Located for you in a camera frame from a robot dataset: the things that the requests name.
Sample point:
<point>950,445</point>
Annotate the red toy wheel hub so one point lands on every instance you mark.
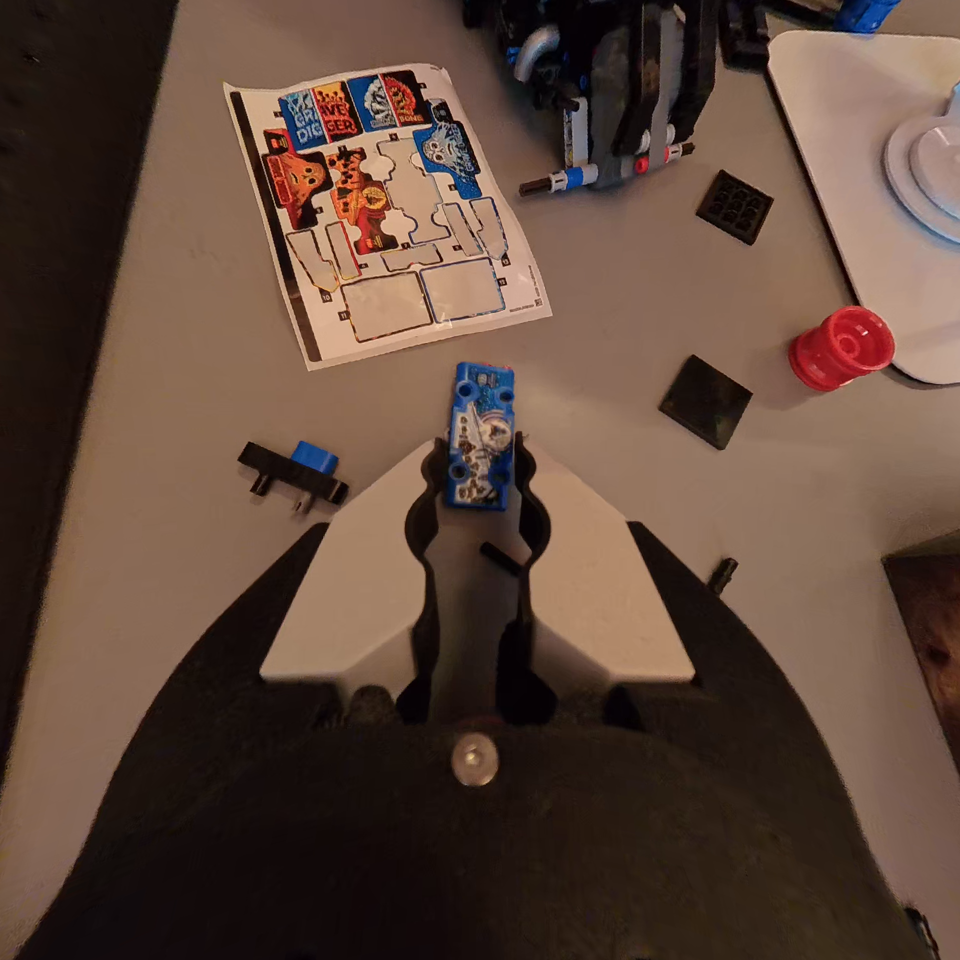
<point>836,352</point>

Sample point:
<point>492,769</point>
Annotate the black studded square plate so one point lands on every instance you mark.
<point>735,206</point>

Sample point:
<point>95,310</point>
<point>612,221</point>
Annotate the black toy pin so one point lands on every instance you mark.
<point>499,559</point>
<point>724,574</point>

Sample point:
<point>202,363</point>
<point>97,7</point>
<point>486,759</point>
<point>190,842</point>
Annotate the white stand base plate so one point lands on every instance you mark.
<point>840,150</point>

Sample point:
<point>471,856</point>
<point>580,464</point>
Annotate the blue printed toy brick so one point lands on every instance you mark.
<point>480,427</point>

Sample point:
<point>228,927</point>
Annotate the toy truck chassis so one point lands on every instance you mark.
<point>637,97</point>

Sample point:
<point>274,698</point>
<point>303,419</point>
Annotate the black beam with blue brick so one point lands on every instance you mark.
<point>289,469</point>

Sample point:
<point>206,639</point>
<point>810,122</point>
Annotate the black flat square tile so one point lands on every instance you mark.
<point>706,401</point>

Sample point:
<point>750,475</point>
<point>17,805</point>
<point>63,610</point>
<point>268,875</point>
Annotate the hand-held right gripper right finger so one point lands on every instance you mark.
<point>600,592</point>

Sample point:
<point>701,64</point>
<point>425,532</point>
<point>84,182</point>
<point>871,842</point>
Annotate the white round stand foot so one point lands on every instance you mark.
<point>930,165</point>

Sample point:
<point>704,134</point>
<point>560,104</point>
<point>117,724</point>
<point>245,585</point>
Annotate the toy sticker sheet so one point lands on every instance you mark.
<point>390,300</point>

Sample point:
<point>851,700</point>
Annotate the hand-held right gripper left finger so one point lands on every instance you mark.
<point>352,585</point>

